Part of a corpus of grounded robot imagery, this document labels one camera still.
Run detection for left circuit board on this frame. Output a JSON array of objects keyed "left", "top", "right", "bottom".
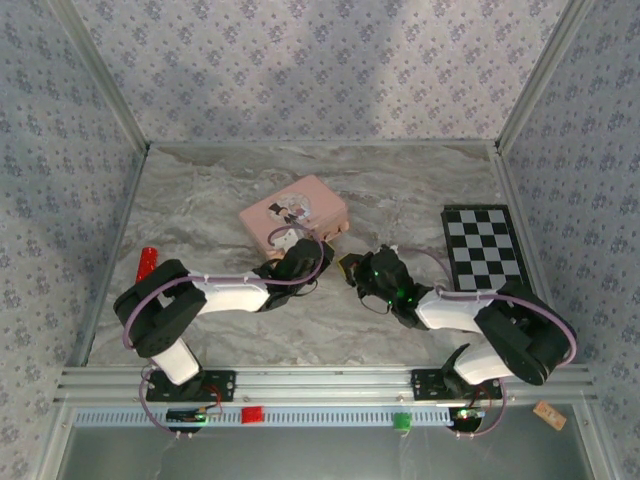
[{"left": 166, "top": 407, "right": 224, "bottom": 425}]

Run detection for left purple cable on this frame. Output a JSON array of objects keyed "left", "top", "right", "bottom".
[{"left": 122, "top": 224, "right": 326, "bottom": 440}]

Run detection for purple cable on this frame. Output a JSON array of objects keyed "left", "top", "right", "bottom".
[
  {"left": 122, "top": 224, "right": 326, "bottom": 440},
  {"left": 399, "top": 244, "right": 576, "bottom": 440}
]

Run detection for aluminium mounting rail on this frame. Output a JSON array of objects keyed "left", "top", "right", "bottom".
[{"left": 54, "top": 364, "right": 599, "bottom": 404}]

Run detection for small wooden tag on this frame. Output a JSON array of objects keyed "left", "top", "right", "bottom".
[{"left": 532, "top": 401, "right": 568, "bottom": 430}]

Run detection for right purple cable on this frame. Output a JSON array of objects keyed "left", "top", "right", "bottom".
[{"left": 399, "top": 244, "right": 576, "bottom": 440}]

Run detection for aluminium frame post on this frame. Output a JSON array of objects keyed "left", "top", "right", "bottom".
[
  {"left": 49, "top": 0, "right": 151, "bottom": 151},
  {"left": 494, "top": 0, "right": 594, "bottom": 151}
]

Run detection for red glitter tube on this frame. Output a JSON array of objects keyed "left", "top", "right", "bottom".
[{"left": 135, "top": 246, "right": 159, "bottom": 282}]

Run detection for right aluminium frame post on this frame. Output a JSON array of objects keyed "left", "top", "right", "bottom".
[{"left": 494, "top": 0, "right": 594, "bottom": 151}]

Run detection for grey slotted cable duct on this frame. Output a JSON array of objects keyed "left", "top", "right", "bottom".
[{"left": 74, "top": 405, "right": 456, "bottom": 429}]

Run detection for left aluminium frame post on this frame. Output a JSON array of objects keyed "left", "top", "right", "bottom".
[{"left": 49, "top": 0, "right": 151, "bottom": 151}]

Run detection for pink tin box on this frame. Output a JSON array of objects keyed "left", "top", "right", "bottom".
[{"left": 238, "top": 173, "right": 350, "bottom": 261}]

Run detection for black white chessboard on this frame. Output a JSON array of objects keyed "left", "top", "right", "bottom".
[{"left": 439, "top": 204, "right": 526, "bottom": 294}]

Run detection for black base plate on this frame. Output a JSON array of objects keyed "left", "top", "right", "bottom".
[
  {"left": 410, "top": 368, "right": 503, "bottom": 401},
  {"left": 145, "top": 369, "right": 237, "bottom": 403}
]

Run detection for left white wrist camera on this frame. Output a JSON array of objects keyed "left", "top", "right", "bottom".
[{"left": 272, "top": 232, "right": 297, "bottom": 260}]

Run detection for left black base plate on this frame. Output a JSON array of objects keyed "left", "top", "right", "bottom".
[{"left": 145, "top": 369, "right": 237, "bottom": 403}]

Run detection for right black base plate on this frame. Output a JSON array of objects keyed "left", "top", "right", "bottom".
[{"left": 410, "top": 368, "right": 503, "bottom": 401}]

